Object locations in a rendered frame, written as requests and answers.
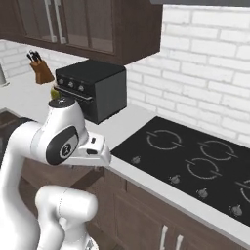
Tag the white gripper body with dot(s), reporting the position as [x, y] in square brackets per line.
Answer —
[94, 160]

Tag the glass-fronted cupboard door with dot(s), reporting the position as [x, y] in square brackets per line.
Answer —
[88, 22]
[32, 19]

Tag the silver hob knob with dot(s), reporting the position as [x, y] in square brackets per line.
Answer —
[135, 159]
[202, 193]
[175, 179]
[236, 210]

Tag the black hob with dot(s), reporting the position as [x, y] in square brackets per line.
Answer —
[182, 166]

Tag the wooden knife block with knives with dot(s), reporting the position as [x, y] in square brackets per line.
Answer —
[43, 72]

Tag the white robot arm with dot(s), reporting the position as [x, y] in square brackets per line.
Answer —
[19, 153]

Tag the dark brown wall cupboard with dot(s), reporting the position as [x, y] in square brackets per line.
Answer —
[140, 29]

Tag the grey extractor hood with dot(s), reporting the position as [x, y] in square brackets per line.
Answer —
[201, 2]

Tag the brown open drawer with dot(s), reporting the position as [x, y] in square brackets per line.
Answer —
[88, 179]

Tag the black toaster oven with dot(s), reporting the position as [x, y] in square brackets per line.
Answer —
[107, 91]

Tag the brown base cupboard run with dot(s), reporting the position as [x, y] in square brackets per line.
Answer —
[136, 215]

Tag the dark sink basin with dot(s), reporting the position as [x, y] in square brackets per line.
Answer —
[8, 125]

